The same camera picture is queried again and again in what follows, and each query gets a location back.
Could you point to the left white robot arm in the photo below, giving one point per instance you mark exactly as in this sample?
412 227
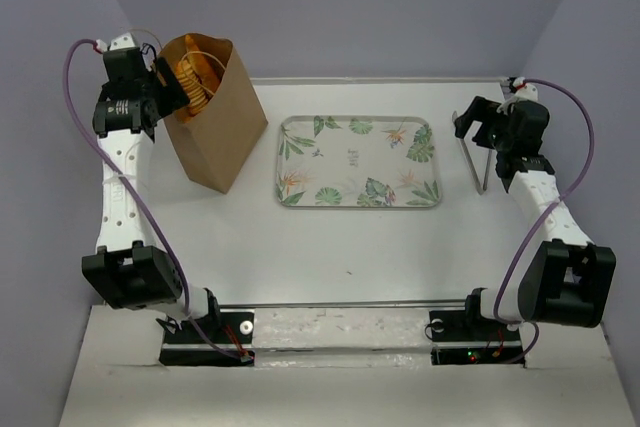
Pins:
133 266

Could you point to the fake ridged spiral bread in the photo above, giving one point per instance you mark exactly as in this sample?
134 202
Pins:
190 83

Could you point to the metal kitchen tongs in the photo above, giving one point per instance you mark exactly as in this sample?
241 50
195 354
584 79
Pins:
479 178

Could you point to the fake baguette bread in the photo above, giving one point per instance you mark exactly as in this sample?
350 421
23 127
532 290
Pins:
199 61

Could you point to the white foreground cover board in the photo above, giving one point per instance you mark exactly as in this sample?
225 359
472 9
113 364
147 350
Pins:
569 380

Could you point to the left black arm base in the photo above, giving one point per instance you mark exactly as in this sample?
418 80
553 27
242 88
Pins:
227 344

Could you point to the brown paper bag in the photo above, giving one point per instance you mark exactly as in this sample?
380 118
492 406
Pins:
213 145

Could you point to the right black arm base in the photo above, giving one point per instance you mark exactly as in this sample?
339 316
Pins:
458 341

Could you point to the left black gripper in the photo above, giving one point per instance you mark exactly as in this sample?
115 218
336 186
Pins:
172 96

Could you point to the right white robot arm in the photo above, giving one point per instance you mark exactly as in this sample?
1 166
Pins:
558 274

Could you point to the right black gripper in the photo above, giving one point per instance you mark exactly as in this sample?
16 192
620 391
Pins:
480 110

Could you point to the floral leaf pattern tray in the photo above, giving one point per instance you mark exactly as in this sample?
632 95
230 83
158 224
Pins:
331 161

